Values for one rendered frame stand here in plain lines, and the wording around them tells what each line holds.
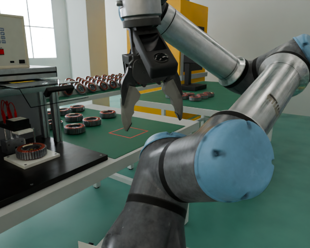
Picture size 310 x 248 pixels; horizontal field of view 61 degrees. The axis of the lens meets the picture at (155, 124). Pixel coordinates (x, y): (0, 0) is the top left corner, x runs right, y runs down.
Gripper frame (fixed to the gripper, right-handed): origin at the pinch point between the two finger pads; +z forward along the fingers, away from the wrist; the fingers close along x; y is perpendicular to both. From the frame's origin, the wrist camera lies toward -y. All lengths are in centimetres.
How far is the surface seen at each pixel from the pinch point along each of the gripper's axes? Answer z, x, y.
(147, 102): 43, -47, 170
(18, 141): 22, 40, 69
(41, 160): 25, 31, 52
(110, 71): 87, -102, 725
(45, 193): 28, 29, 31
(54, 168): 26, 26, 45
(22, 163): 24, 37, 51
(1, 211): 26, 40, 25
